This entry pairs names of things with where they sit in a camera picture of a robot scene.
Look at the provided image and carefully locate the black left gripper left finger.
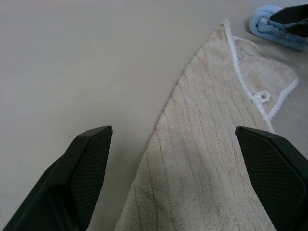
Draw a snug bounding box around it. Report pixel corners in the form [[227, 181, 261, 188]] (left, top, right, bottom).
[[0, 125, 113, 231]]

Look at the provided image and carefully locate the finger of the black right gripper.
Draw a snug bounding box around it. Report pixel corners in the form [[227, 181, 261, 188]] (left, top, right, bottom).
[[285, 20, 308, 38], [269, 4, 308, 24]]

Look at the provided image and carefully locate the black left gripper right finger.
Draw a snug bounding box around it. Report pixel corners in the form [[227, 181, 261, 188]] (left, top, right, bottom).
[[235, 125, 308, 231]]

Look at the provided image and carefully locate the beige ribbed towel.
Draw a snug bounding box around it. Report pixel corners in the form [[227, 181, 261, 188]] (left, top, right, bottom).
[[115, 19, 300, 231]]

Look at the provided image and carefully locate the light blue folded towel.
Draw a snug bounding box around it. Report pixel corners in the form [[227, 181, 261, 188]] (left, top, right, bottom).
[[249, 6, 308, 51]]

